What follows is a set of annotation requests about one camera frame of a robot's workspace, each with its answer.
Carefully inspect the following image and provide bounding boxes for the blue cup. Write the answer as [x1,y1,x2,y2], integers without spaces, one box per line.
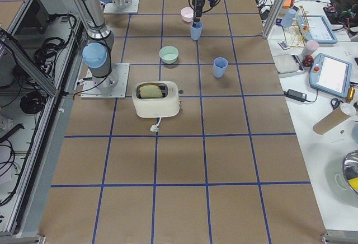
[213,57,228,78]
[190,22,203,40]
[280,8,296,28]

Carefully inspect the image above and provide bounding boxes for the pink bowl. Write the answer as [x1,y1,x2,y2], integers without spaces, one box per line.
[180,7,194,22]

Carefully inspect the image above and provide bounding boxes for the mint green bowl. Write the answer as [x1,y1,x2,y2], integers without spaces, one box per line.
[159,46,179,64]

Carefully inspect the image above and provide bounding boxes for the bread slice in toaster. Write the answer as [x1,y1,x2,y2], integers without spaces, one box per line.
[139,83,163,98]

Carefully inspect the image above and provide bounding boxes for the orange sticky notes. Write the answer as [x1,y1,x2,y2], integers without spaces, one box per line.
[282,0,295,9]

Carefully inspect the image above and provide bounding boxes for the cream white toaster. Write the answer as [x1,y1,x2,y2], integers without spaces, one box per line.
[132,81,180,118]

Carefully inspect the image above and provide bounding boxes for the blue cup on rack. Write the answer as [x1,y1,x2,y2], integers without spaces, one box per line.
[280,8,296,28]

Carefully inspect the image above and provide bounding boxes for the small remote control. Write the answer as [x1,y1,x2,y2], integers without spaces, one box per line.
[277,40,290,50]

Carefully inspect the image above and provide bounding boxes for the kitchen scale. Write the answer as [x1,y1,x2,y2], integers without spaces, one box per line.
[273,54,305,78]

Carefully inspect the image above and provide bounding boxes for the far teach pendant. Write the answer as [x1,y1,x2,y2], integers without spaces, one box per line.
[296,15,338,44]

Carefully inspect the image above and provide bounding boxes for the teach pendant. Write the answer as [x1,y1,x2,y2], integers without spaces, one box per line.
[309,54,352,98]
[296,15,338,44]

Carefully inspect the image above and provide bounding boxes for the pink cup on desk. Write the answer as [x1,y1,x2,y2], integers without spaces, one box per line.
[301,40,319,58]

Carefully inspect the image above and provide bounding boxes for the red apple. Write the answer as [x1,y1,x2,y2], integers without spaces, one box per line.
[302,55,314,68]

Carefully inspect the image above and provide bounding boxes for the black power adapter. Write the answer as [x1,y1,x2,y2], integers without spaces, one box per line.
[284,89,307,102]

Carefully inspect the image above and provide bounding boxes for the near teach pendant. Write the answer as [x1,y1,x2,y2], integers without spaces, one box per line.
[309,54,352,98]

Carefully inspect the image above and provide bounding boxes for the black scissors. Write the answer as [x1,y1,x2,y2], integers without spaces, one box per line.
[330,98,343,110]

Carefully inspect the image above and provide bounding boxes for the cardboard tube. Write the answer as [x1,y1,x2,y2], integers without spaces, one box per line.
[313,103,356,135]

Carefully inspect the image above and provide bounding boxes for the metal mixing bowl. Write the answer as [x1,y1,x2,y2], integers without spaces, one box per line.
[335,150,357,194]

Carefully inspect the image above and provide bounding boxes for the aluminium frame post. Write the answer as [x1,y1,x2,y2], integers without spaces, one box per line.
[262,0,285,39]

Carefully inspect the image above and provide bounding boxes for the gold wire rack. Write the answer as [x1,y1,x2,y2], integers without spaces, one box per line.
[283,6,310,48]

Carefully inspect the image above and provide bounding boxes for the white toaster power cord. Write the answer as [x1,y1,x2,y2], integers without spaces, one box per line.
[150,117,162,133]

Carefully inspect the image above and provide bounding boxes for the black cable bundle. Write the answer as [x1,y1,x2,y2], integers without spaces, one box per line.
[34,37,65,74]

